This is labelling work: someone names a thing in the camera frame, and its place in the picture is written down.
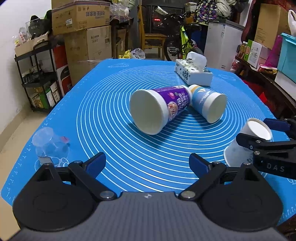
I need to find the white floral paper cup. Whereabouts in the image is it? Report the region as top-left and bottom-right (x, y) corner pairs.
(223, 117), (273, 168)

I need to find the clear plastic cup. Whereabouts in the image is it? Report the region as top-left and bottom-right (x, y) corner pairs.
(32, 127), (70, 167)

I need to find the light blue paper cup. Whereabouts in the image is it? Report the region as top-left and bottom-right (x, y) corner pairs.
(189, 84), (227, 123)

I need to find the purple paper cup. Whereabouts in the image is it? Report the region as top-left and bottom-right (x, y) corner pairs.
(129, 85), (192, 135)

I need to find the dark wooden side table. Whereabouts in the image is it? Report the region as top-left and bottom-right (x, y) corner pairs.
(235, 56), (295, 119)

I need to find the teal plastic storage bin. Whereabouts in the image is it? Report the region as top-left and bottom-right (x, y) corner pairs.
(277, 33), (296, 82)

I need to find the green white product box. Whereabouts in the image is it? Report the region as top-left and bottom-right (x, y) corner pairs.
(244, 40), (262, 68)

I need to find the blue silicone baking mat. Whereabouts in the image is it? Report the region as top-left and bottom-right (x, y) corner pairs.
(1, 59), (273, 204)

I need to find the white tissue box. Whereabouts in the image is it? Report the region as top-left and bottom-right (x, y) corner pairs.
(175, 51), (213, 86)

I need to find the white chest freezer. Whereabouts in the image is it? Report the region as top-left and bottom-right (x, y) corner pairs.
(204, 20), (244, 71)

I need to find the tall cardboard box right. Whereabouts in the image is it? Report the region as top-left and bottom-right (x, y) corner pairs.
(254, 4), (290, 49)

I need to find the green black bicycle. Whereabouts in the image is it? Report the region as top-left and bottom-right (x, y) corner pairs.
(154, 6), (203, 61)

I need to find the black metal shelf rack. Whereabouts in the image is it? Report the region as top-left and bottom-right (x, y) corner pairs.
(14, 40), (62, 113)

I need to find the wooden chair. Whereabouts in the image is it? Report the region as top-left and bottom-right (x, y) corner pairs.
(137, 4), (167, 60)

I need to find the yellow toy vehicle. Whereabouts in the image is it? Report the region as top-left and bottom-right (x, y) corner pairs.
(118, 50), (132, 59)

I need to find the middle cardboard box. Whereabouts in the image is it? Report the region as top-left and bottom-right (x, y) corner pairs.
(63, 26), (112, 63)

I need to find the open top cardboard box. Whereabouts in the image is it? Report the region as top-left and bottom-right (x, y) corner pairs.
(51, 0), (110, 35)

